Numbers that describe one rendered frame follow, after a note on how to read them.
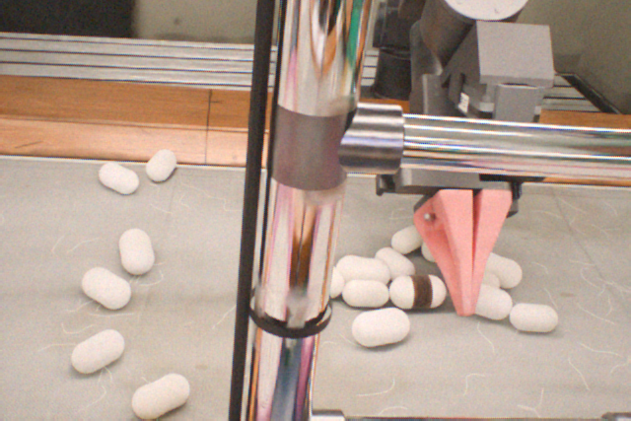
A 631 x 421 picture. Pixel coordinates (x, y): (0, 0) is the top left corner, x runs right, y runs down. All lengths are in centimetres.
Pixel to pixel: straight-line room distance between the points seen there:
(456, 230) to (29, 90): 42
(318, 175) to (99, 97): 51
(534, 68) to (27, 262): 34
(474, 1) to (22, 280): 33
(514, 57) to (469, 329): 18
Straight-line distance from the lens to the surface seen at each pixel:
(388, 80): 93
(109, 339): 43
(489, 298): 50
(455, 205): 46
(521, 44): 43
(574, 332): 52
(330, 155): 19
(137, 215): 56
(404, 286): 48
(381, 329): 45
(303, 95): 18
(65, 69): 101
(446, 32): 46
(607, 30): 285
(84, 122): 65
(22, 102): 69
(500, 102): 41
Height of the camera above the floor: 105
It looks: 30 degrees down
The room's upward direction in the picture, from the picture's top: 7 degrees clockwise
